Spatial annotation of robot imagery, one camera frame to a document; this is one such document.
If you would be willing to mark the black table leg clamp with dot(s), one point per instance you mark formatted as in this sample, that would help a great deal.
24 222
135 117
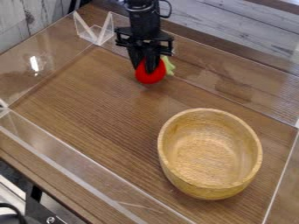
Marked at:
44 209

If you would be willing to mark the clear acrylic corner bracket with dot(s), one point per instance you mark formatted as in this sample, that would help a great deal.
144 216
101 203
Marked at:
95 34

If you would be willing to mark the red plush strawberry toy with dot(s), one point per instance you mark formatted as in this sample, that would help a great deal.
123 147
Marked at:
163 70

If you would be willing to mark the oval wooden bowl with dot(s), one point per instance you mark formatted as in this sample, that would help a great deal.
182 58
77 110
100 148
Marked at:
210 153

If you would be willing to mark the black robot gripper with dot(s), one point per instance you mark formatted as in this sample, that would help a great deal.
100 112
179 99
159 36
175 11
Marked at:
143 35

